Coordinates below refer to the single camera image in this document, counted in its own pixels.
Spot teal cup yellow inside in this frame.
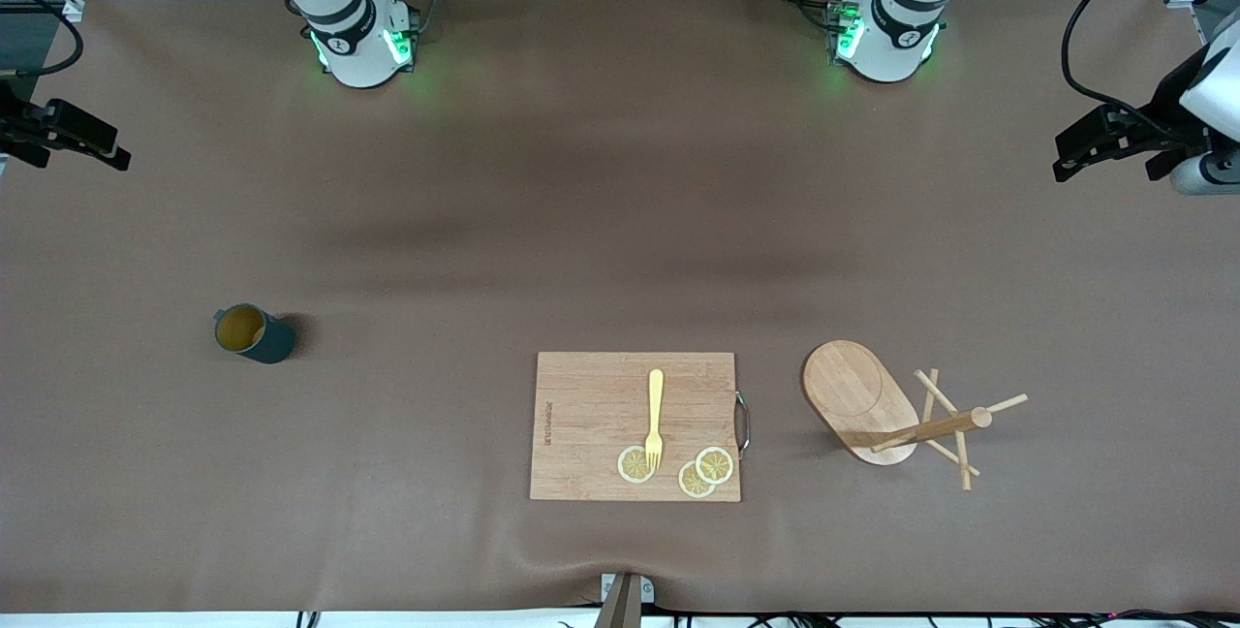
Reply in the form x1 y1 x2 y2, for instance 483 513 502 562
213 303 297 365

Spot wooden cup rack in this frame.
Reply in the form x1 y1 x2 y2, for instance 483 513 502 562
801 339 1030 492

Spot brown table mat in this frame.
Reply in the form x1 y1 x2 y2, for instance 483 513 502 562
0 0 1240 614

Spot yellow plastic fork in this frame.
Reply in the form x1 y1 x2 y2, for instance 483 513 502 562
644 368 667 472

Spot wooden cutting board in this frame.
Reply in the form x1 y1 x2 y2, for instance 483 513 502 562
529 351 742 503

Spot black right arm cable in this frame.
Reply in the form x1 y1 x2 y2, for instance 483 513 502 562
0 0 85 79

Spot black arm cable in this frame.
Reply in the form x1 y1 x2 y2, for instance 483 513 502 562
1061 0 1240 117
0 0 85 79

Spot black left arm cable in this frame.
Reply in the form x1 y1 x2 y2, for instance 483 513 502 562
1061 0 1240 117

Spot metal table edge bracket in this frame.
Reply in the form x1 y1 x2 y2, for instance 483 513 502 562
593 572 656 628

